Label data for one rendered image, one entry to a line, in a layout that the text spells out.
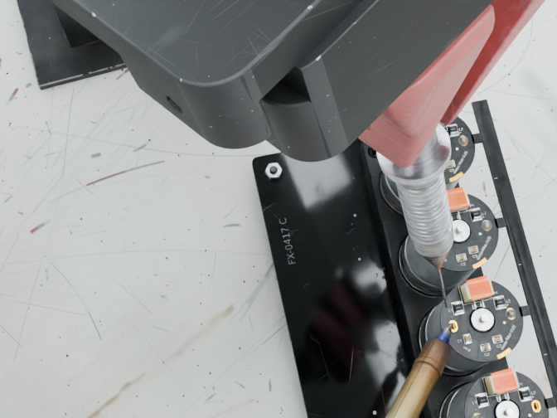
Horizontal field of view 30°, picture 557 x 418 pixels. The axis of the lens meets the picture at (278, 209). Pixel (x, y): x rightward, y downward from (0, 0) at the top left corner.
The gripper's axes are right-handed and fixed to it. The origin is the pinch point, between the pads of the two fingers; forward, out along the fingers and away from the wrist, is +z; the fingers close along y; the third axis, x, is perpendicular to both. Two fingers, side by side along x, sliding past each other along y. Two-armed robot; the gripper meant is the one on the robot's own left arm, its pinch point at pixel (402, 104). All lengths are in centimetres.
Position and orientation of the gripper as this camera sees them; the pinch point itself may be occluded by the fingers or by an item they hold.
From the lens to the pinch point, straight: 21.4
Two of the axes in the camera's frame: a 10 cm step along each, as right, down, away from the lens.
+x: -6.9, -5.5, 4.7
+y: 6.9, -6.9, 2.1
